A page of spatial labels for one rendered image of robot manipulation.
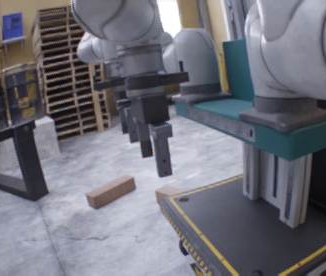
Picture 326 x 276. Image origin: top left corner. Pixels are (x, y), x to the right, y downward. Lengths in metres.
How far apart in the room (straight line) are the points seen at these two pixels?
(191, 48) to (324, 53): 0.68
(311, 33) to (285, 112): 0.27
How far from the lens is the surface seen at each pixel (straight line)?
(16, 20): 5.37
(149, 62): 0.51
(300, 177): 0.83
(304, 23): 0.32
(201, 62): 0.93
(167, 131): 0.47
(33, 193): 2.24
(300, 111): 0.55
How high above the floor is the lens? 0.86
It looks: 15 degrees down
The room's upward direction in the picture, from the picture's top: 8 degrees counter-clockwise
